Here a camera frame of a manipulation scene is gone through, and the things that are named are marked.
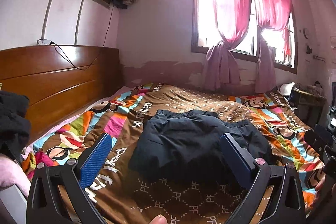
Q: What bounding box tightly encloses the round wall clock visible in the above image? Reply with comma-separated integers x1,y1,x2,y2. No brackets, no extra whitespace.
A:
303,28,310,40

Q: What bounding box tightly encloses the brown colourful cartoon quilt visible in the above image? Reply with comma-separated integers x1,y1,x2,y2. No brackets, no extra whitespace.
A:
27,83,324,223

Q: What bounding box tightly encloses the right pink curtain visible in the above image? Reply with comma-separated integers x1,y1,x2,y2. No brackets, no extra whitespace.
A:
255,0,291,93

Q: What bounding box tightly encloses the pink curtain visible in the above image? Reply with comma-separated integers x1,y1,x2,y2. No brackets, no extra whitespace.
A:
204,0,252,90
255,0,291,93

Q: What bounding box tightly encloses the white power strip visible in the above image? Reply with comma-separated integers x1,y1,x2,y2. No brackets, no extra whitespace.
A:
37,39,52,46

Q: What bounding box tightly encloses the black power cable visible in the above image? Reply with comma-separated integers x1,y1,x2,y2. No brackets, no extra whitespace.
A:
49,2,116,71

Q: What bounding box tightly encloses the cluttered side desk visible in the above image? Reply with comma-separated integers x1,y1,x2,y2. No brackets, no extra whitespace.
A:
288,83,326,128

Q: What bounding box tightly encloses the left hand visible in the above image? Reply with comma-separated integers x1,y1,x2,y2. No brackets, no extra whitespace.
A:
149,215,167,224

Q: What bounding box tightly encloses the black clothes pile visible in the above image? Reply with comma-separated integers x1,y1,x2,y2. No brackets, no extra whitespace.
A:
0,91,31,163

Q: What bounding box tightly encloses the pink pillow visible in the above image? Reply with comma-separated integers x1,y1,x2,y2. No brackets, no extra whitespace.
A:
0,153,31,197

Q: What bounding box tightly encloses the wooden framed window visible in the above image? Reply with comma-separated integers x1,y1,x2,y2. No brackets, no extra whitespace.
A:
198,0,291,85

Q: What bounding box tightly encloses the black office chair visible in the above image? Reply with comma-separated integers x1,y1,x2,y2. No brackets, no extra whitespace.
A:
326,82,336,135

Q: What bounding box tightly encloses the dark navy padded jacket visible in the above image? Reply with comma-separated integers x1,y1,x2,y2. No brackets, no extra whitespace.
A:
129,110,275,183

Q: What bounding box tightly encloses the left pink curtain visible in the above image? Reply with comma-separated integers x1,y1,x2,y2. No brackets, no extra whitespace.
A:
204,0,252,90

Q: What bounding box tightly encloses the right hand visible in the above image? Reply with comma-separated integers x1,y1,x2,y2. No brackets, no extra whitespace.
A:
313,177,325,203

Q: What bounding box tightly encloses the wooden bed headboard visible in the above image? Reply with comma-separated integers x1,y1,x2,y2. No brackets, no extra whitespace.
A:
1,46,123,143

